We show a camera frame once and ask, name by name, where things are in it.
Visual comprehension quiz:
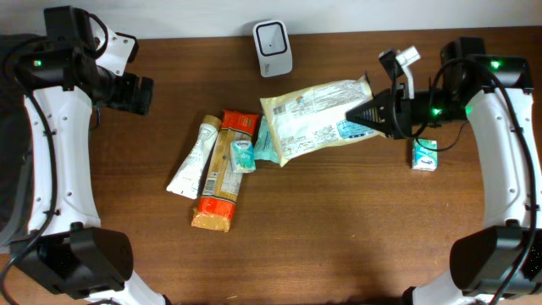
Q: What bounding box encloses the teal tissue pack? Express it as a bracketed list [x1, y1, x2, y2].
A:
[412, 139, 438, 171]
[230, 140, 256, 174]

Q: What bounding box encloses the cream snack bag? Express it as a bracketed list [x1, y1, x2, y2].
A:
[260, 76, 383, 167]

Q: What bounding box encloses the white tube with beige cap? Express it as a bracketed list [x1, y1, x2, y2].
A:
[166, 115, 222, 199]

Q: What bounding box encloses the teal wipes packet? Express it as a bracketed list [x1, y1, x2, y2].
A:
[254, 116, 279, 164]

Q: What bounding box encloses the orange spaghetti package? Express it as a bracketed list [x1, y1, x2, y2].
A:
[191, 110, 259, 232]

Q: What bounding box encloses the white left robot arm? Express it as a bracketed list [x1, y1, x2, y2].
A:
[1, 20, 167, 304]

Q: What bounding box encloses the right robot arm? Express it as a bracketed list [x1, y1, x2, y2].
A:
[346, 37, 541, 304]

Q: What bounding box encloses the white barcode scanner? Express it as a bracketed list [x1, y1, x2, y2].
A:
[252, 19, 293, 78]

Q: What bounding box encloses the dark grey mesh basket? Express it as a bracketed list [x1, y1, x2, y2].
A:
[0, 33, 35, 255]

